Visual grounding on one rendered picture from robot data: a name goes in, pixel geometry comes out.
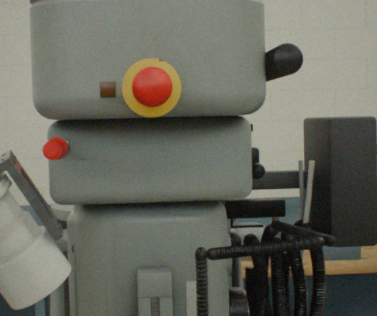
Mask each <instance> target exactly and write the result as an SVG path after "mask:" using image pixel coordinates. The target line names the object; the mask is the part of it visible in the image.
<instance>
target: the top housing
mask: <svg viewBox="0 0 377 316"><path fill-rule="evenodd" d="M261 1H262V0H29V3H31V5H32V6H31V7H30V8H29V14H30V53H31V73H32V101H33V104H34V106H35V108H36V110H37V112H39V114H41V116H42V117H44V118H47V119H51V120H90V119H145V118H148V117H143V116H142V115H139V114H138V113H135V112H134V111H133V110H131V108H130V107H129V106H128V104H126V102H125V100H124V97H123V91H122V83H123V78H124V76H125V73H126V72H127V71H128V69H129V68H130V67H131V66H132V65H133V64H134V63H136V62H138V61H141V60H143V59H160V60H163V61H165V62H167V63H169V64H170V65H171V66H172V67H173V68H174V69H175V71H176V73H178V75H179V78H180V81H181V96H180V98H179V100H178V102H177V103H176V105H175V106H174V108H173V109H172V110H170V112H168V113H166V114H164V115H161V116H160V117H154V118H173V117H228V115H249V114H252V113H254V112H256V111H258V110H259V109H260V108H261V107H262V105H263V103H264V101H265V97H266V62H265V28H264V4H263V2H261ZM100 82H115V97H100Z"/></svg>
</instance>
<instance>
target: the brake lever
mask: <svg viewBox="0 0 377 316"><path fill-rule="evenodd" d="M68 151H70V141H65V140H63V139H61V138H52V139H50V140H49V141H48V142H46V143H45V144H44V145H43V148H42V153H43V155H44V157H45V158H47V159H49V160H60V159H63V158H64V157H65V156H66V155H67V153H68Z"/></svg>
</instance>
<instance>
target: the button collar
mask: <svg viewBox="0 0 377 316"><path fill-rule="evenodd" d="M148 67H158V68H160V69H162V70H164V71H165V72H167V73H168V75H169V77H170V78H171V81H172V85H173V89H172V92H171V96H170V98H169V99H168V100H167V101H166V102H165V103H164V104H162V105H160V106H159V107H145V105H143V104H141V103H140V102H138V101H137V100H136V99H135V98H134V95H133V92H132V81H133V79H134V77H135V76H136V73H138V72H139V71H140V70H142V69H143V68H148ZM122 91H123V97H124V100H125V102H126V104H128V106H129V107H130V108H131V110H133V111H134V112H135V113H138V114H139V115H142V116H143V117H148V118H154V117H160V116H161V115H164V114H166V113H168V112H170V110H172V109H173V108H174V106H175V105H176V103H177V102H178V100H179V98H180V96H181V81H180V78H179V75H178V73H176V71H175V69H174V68H173V67H172V66H171V65H170V64H169V63H167V62H165V61H163V60H160V59H143V60H141V61H138V62H136V63H134V64H133V65H132V66H131V67H130V68H129V69H128V71H127V72H126V73H125V76H124V78H123V83H122Z"/></svg>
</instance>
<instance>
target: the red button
mask: <svg viewBox="0 0 377 316"><path fill-rule="evenodd" d="M172 89H173V85H172V81H171V78H170V77H169V75H168V73H167V72H165V71H164V70H162V69H160V68H158V67H148V68H143V69H142V70H140V71H139V72H138V73H136V76H135V77H134V79H133V81H132V92H133V95H134V98H135V99H136V100H137V101H138V102H140V103H141V104H143V105H145V107H159V106H160V105H162V104H164V103H165V102H166V101H167V100H168V99H169V98H170V96H171V92H172Z"/></svg>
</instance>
